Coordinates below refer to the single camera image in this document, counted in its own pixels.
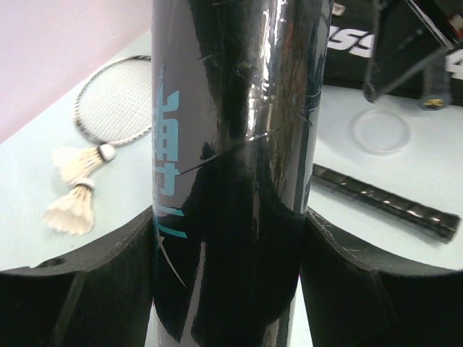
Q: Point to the white shuttlecock by racket head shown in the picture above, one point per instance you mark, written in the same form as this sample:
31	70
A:
74	163

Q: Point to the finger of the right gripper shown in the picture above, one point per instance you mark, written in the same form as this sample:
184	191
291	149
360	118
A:
408	35

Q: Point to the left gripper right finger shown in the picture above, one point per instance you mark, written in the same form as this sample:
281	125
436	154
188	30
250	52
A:
357	294

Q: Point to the white shuttlecock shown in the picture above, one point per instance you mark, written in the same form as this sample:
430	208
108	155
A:
74	163
73	213

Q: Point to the clear tube lid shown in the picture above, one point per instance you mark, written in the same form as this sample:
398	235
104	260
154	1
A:
380	132

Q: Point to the black racket bag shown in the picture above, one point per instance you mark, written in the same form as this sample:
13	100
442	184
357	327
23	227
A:
350	45

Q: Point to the black shuttlecock tube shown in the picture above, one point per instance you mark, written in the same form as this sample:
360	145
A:
236	95

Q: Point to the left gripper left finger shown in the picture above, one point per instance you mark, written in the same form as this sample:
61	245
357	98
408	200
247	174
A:
97	295

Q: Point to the left badminton racket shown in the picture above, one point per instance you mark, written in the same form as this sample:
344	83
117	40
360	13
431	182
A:
114	107

